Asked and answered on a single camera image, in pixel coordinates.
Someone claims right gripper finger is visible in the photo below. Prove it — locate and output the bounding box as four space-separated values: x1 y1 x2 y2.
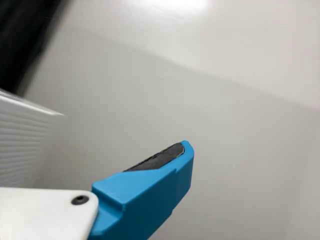
87 139 195 240

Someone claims incubator door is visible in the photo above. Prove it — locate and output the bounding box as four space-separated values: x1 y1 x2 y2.
0 87 65 188

